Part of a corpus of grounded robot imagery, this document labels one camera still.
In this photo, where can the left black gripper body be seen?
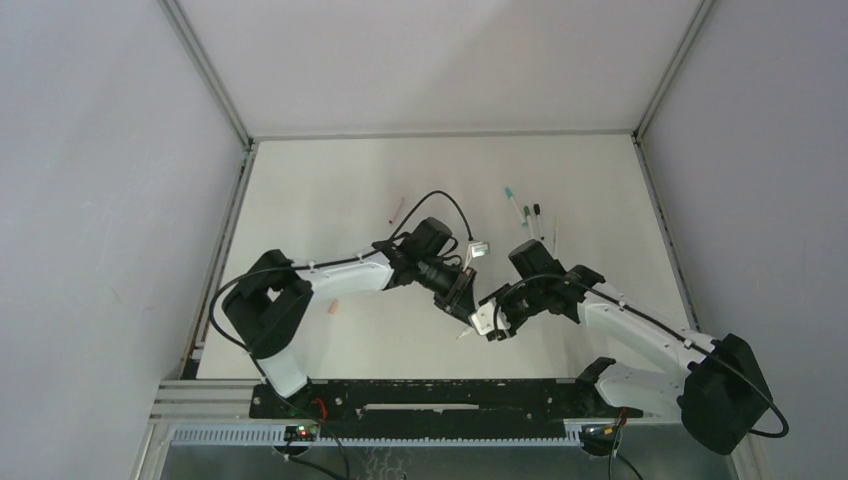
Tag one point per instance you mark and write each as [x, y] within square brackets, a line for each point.
[460, 298]

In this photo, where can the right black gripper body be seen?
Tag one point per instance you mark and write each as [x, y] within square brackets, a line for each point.
[506, 315]

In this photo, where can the white green marker pen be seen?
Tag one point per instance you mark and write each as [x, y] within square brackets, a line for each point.
[528, 221]

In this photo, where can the white black marker pen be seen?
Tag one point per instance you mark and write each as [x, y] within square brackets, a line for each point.
[538, 221]

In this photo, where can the white teal marker pen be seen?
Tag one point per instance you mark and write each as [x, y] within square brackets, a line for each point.
[513, 202]

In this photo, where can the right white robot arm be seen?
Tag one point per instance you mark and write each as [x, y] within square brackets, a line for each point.
[714, 387]

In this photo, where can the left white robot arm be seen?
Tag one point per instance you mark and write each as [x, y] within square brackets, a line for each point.
[267, 304]

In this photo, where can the white red marker pen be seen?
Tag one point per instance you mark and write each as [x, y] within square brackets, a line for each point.
[397, 211]

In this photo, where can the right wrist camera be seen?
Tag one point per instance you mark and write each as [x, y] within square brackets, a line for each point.
[488, 321]

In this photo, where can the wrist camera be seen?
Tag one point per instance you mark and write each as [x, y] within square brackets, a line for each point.
[488, 321]
[476, 249]

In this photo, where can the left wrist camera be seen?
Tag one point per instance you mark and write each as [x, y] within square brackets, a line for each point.
[476, 249]

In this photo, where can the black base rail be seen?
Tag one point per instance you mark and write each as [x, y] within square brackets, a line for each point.
[464, 407]

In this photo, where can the perforated cable tray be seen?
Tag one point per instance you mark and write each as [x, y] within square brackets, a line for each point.
[279, 435]

